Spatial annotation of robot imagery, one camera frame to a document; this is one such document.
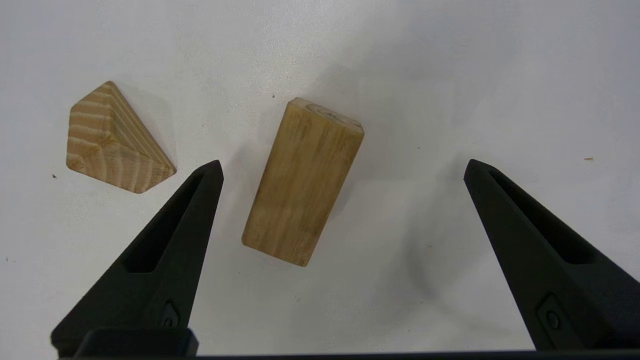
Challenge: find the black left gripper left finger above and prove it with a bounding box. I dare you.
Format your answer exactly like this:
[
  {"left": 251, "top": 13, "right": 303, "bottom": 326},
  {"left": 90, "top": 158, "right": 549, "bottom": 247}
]
[{"left": 50, "top": 160, "right": 224, "bottom": 357}]

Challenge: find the arched wooden block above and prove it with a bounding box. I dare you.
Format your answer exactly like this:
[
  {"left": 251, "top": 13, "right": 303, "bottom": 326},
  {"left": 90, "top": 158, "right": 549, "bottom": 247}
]
[{"left": 242, "top": 97, "right": 365, "bottom": 267}]

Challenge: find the triangular wooden block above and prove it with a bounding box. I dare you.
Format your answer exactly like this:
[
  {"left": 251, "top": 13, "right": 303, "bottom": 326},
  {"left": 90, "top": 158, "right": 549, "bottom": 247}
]
[{"left": 66, "top": 81, "right": 177, "bottom": 194}]

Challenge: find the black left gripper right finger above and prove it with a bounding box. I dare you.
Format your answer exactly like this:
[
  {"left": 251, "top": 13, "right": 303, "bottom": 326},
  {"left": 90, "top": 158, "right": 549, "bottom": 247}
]
[{"left": 463, "top": 159, "right": 640, "bottom": 351}]

